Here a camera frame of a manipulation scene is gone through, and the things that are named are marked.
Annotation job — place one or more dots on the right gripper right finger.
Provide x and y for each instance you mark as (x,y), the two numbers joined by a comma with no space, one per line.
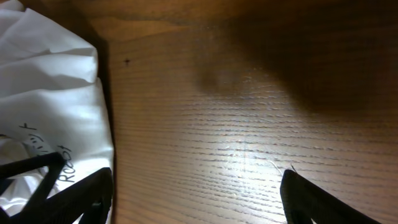
(306,203)

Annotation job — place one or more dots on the white Mr Robot t-shirt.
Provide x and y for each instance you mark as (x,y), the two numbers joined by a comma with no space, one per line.
(51,96)

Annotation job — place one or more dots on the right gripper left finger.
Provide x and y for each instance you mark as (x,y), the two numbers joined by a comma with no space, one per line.
(88,201)

